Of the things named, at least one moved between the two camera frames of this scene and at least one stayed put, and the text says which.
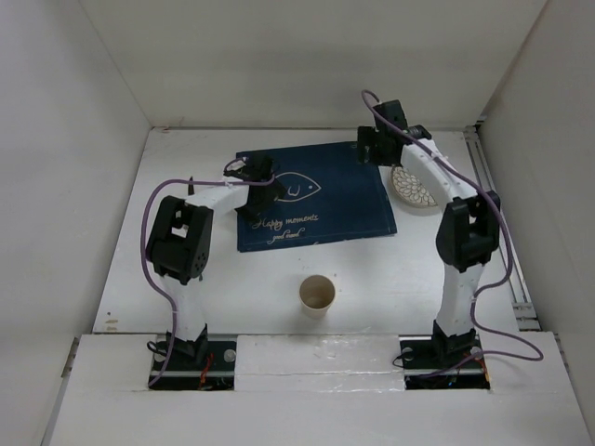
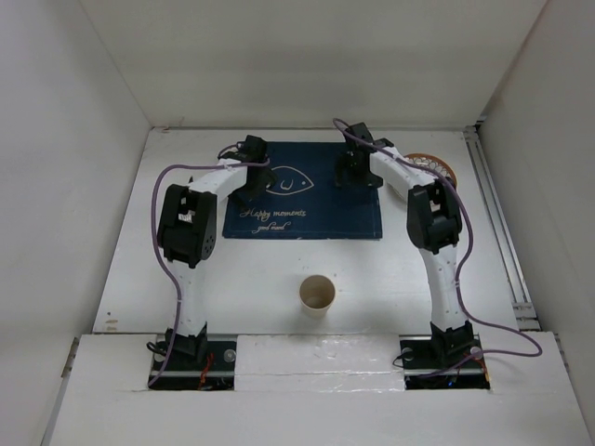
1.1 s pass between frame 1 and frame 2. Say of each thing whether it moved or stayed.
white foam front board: stayed
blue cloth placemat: moved
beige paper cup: stayed
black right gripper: moved
